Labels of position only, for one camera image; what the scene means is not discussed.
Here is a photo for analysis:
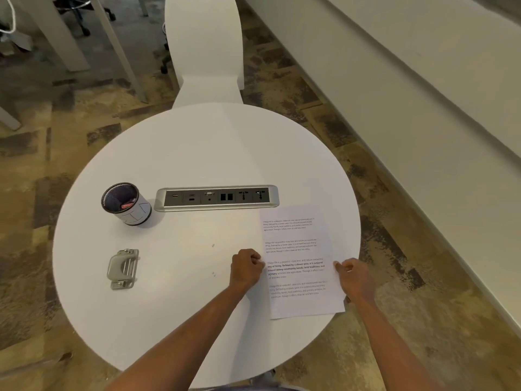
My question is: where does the person's right hand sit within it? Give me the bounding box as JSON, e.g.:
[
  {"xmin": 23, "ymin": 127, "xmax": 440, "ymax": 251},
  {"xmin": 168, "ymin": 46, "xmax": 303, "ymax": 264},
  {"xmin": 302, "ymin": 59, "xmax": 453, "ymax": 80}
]
[{"xmin": 333, "ymin": 258, "xmax": 378, "ymax": 300}]

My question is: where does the silver table power socket panel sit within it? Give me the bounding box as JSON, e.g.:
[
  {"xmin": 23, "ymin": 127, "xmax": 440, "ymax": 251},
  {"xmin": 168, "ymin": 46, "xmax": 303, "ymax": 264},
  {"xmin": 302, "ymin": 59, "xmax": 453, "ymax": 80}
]
[{"xmin": 154, "ymin": 185, "xmax": 280, "ymax": 212}]

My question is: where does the white cylindrical pen holder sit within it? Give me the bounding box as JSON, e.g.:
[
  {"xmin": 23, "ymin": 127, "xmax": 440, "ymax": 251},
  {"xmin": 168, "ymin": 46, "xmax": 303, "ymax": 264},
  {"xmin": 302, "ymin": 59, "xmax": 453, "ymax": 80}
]
[{"xmin": 100, "ymin": 182, "xmax": 152, "ymax": 228}]

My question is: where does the white curved chair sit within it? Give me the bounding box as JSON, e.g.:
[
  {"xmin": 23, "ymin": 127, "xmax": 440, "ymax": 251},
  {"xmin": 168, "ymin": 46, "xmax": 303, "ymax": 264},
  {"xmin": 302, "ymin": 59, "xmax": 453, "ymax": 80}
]
[{"xmin": 164, "ymin": 0, "xmax": 245, "ymax": 109}]

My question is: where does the white desk leg panel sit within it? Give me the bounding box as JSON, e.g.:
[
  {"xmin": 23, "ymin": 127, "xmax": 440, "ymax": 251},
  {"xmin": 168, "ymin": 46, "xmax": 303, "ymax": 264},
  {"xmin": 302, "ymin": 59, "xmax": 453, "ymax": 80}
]
[{"xmin": 24, "ymin": 0, "xmax": 91, "ymax": 72}]

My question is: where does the grey metal hole punch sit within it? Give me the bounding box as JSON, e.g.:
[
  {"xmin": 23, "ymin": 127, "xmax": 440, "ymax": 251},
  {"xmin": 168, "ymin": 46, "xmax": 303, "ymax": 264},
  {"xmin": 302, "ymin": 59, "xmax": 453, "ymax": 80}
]
[{"xmin": 107, "ymin": 248, "xmax": 140, "ymax": 291}]

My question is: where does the person's left forearm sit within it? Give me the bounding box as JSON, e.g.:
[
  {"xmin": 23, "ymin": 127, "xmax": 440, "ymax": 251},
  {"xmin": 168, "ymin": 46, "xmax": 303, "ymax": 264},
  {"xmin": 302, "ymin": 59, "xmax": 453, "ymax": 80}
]
[{"xmin": 104, "ymin": 278, "xmax": 261, "ymax": 391}]

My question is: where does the white table pedestal base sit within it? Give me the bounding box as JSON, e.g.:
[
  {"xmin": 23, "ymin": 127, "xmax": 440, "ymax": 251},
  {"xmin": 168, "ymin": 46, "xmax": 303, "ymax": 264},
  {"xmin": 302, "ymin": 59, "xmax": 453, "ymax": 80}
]
[{"xmin": 189, "ymin": 368, "xmax": 278, "ymax": 390}]

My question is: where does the white slanted desk leg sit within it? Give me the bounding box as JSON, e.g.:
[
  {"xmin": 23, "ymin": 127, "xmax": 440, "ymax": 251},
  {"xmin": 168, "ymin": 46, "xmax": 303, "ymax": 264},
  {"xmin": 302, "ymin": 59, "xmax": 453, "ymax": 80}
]
[{"xmin": 87, "ymin": 0, "xmax": 150, "ymax": 105}]

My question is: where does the black chair caster leg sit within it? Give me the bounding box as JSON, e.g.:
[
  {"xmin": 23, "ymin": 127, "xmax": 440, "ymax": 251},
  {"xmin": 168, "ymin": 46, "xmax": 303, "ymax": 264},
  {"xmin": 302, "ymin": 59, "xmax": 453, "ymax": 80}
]
[{"xmin": 160, "ymin": 20, "xmax": 171, "ymax": 75}]

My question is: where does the white printed paper sheet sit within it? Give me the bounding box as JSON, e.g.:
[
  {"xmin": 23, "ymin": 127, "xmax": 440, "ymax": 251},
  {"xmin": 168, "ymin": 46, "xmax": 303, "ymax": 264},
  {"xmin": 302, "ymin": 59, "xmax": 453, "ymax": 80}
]
[{"xmin": 259, "ymin": 205, "xmax": 347, "ymax": 320}]

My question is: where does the black office chair base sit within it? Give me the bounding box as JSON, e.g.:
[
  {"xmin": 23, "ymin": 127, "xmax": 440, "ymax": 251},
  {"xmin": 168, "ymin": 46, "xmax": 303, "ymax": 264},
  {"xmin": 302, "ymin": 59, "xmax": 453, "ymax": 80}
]
[{"xmin": 52, "ymin": 0, "xmax": 117, "ymax": 37}]

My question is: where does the person's left hand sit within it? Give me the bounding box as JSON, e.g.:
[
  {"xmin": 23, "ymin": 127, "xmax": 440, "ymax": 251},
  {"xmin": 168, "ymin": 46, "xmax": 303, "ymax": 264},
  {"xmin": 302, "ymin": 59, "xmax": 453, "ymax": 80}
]
[{"xmin": 230, "ymin": 248, "xmax": 265, "ymax": 290}]

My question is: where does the white cable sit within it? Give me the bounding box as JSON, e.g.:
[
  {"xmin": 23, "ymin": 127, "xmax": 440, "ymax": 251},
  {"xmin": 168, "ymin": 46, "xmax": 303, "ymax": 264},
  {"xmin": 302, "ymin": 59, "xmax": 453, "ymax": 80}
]
[{"xmin": 0, "ymin": 0, "xmax": 18, "ymax": 36}]

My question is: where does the person's right forearm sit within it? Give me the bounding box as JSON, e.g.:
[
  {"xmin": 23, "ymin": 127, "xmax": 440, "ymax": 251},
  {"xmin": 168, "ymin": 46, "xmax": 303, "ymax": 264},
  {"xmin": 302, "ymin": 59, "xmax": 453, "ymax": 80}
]
[{"xmin": 345, "ymin": 290, "xmax": 445, "ymax": 391}]

